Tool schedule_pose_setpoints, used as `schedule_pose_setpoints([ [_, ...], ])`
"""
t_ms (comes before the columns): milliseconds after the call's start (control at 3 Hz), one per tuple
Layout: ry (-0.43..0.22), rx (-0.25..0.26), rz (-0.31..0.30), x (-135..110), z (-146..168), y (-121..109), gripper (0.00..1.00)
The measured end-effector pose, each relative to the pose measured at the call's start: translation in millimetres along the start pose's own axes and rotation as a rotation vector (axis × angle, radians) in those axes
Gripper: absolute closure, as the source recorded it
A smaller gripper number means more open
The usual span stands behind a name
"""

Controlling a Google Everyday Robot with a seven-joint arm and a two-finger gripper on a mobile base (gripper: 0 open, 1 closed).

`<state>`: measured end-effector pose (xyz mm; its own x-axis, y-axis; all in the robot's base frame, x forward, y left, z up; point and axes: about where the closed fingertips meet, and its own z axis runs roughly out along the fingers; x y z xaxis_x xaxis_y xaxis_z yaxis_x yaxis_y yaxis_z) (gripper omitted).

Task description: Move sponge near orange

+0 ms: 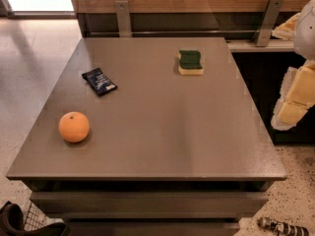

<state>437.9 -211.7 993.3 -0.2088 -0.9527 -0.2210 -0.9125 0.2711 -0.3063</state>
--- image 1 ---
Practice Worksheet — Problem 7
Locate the metal cylinder tool on floor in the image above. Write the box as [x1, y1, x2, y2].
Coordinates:
[257, 217, 310, 236]

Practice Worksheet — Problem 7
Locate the dark blue snack packet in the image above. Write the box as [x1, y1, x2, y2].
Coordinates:
[82, 68, 117, 95]

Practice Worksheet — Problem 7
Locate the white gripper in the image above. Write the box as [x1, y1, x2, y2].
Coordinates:
[271, 0, 315, 131]

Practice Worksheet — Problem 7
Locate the orange fruit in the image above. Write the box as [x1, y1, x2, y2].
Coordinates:
[58, 112, 90, 143]

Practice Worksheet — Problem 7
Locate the wire mesh basket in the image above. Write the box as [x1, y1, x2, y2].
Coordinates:
[24, 203, 46, 231]

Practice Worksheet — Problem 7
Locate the left metal bracket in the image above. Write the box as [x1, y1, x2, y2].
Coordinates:
[114, 0, 132, 37]

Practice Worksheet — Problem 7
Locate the metal bracket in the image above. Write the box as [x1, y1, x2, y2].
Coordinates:
[114, 0, 132, 37]
[253, 0, 284, 47]

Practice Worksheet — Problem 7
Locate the grey drawer cabinet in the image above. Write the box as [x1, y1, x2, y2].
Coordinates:
[7, 38, 286, 236]

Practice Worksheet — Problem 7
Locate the right metal bracket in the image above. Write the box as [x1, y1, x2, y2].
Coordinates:
[253, 0, 284, 47]

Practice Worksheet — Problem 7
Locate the green and yellow sponge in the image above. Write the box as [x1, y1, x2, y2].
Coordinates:
[178, 50, 204, 76]

